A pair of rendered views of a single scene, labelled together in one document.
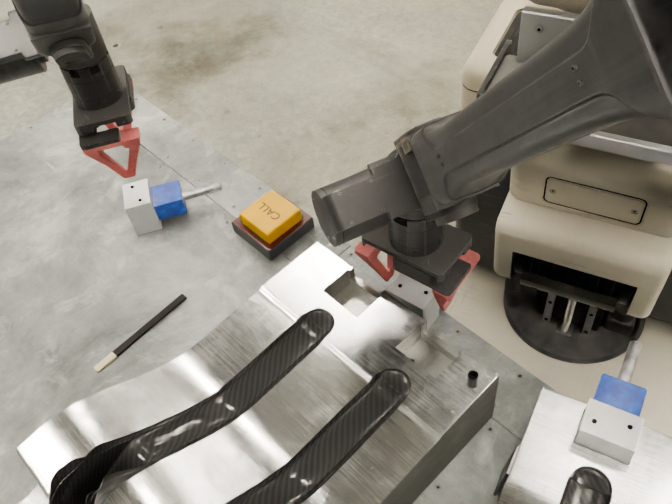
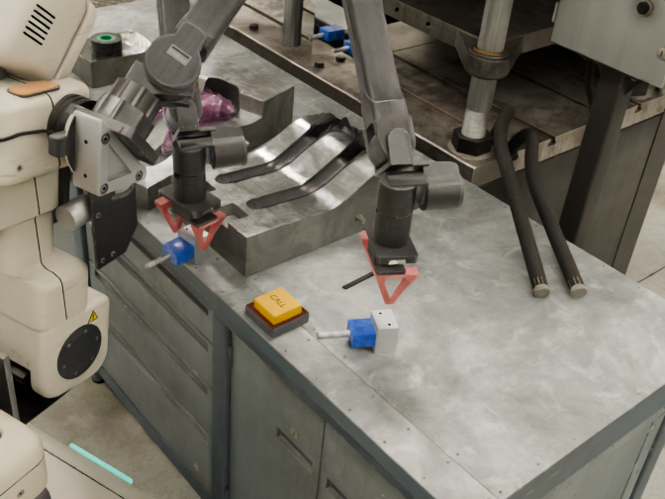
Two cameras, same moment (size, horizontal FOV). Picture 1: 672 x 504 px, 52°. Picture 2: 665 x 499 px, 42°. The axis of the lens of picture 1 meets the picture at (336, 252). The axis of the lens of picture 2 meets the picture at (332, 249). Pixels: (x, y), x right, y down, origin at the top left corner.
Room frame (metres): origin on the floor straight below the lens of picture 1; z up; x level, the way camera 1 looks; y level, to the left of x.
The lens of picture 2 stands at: (1.80, 0.05, 1.76)
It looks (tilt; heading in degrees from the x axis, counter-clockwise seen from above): 35 degrees down; 174
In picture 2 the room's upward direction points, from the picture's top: 6 degrees clockwise
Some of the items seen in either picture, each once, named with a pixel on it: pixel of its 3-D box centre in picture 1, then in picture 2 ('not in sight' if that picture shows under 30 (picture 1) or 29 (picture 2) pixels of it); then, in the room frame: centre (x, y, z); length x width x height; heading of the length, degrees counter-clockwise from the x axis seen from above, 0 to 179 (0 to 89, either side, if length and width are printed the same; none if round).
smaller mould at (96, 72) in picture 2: not in sight; (113, 57); (-0.36, -0.36, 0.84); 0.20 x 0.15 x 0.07; 127
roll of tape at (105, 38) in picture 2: not in sight; (106, 44); (-0.32, -0.37, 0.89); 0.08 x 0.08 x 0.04
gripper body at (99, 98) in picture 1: (94, 81); (392, 228); (0.69, 0.25, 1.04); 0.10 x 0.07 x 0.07; 8
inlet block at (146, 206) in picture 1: (175, 197); (355, 333); (0.70, 0.21, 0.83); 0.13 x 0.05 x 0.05; 99
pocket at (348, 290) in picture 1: (355, 300); (231, 221); (0.44, -0.01, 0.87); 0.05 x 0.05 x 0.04; 37
